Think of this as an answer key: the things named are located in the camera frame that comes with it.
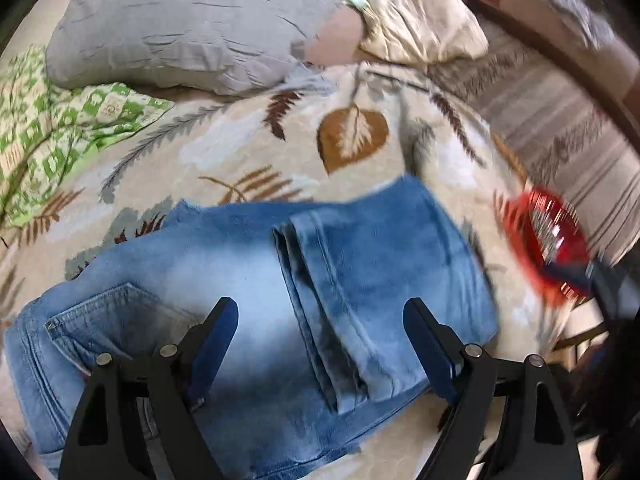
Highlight blue denim jeans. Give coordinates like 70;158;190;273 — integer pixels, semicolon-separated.
6;177;498;479

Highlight striped floral bedsheet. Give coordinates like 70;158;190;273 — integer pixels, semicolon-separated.
428;20;639;262

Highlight green patterned quilt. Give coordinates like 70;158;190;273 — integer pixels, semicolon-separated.
1;44;174;226

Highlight cream leaf pattern blanket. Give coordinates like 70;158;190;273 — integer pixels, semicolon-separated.
0;58;601;480

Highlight grey pillow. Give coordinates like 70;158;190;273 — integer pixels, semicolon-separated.
46;0;340;96

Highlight cream satin pillow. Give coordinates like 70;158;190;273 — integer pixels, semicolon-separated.
345;0;489;68

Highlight dark wooden bed frame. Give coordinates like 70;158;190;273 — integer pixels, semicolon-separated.
404;0;640;141

